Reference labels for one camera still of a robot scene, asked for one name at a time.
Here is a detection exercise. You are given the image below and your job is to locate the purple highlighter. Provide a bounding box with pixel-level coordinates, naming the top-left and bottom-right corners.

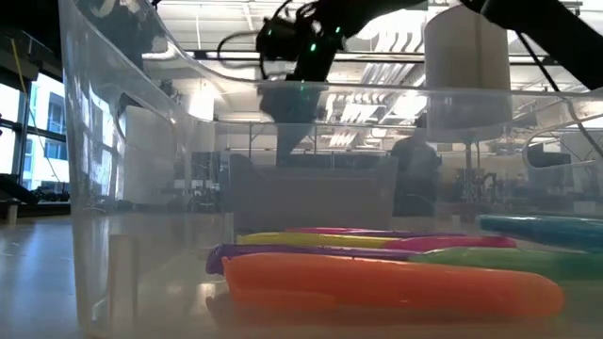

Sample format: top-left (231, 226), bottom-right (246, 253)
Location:
top-left (205, 243), bottom-right (420, 277)

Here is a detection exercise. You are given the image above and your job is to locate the small pink highlighter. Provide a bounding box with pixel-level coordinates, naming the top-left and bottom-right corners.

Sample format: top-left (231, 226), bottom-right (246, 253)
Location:
top-left (381, 234), bottom-right (518, 253)
top-left (285, 227), bottom-right (364, 235)

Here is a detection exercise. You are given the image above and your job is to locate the orange highlighter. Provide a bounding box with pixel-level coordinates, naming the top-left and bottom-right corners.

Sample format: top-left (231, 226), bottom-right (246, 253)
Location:
top-left (220, 252), bottom-right (566, 321)

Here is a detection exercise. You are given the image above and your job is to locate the black bench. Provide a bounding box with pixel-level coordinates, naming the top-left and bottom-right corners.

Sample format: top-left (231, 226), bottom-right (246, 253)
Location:
top-left (0, 172), bottom-right (72, 226)

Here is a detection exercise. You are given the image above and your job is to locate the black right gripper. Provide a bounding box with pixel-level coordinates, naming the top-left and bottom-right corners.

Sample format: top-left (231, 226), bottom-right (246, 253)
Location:
top-left (258, 83), bottom-right (332, 165)

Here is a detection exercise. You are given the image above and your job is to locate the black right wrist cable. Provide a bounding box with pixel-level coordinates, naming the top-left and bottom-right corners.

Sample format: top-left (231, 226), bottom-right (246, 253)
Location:
top-left (216, 28), bottom-right (265, 70)

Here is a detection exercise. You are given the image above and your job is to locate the teal blue highlighter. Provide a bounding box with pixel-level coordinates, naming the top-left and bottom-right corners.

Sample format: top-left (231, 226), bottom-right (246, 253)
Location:
top-left (475, 214), bottom-right (603, 253)

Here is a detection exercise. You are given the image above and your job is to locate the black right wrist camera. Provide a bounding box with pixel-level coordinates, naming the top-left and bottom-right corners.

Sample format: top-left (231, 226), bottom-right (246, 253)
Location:
top-left (255, 16), bottom-right (305, 62)

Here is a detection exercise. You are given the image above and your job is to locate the short yellow highlighter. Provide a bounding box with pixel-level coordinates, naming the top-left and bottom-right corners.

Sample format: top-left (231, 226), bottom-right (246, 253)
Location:
top-left (236, 231), bottom-right (401, 250)

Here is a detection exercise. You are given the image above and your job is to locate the clear plastic bin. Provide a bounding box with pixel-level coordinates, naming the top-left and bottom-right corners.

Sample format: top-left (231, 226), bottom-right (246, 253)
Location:
top-left (57, 0), bottom-right (603, 339)

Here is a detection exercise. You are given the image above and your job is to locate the slim purple marker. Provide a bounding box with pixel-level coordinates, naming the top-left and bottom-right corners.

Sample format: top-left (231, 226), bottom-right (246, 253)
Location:
top-left (352, 229), bottom-right (467, 238)

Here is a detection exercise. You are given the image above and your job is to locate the person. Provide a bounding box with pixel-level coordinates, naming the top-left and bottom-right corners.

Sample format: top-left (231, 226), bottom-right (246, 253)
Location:
top-left (389, 112), bottom-right (443, 218)

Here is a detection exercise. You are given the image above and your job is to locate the small green highlighter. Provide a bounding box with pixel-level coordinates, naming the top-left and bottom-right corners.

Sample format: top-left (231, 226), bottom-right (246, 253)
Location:
top-left (408, 247), bottom-right (603, 283)

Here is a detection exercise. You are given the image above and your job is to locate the black screen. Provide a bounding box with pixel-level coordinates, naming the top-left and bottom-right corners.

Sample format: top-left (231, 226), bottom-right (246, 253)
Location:
top-left (526, 140), bottom-right (574, 170)

